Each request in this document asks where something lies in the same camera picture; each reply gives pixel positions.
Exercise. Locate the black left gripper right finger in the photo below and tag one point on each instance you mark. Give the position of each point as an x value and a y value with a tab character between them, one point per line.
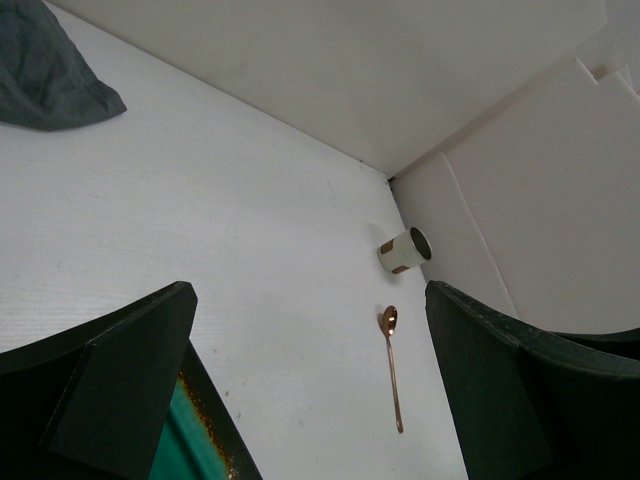
532	404

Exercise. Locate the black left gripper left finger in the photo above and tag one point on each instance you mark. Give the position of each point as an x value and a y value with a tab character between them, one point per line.
90	402

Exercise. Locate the green square plate dark rim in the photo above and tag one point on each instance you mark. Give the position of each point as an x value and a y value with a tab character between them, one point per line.
187	449

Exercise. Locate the copper spoon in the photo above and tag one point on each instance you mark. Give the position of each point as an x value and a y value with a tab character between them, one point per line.
388	323

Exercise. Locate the white cup with copper bands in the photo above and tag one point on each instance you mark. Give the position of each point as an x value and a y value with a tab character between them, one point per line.
407	250

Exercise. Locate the grey striped placemat cloth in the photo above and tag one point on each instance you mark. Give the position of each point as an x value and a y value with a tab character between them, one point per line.
46	84

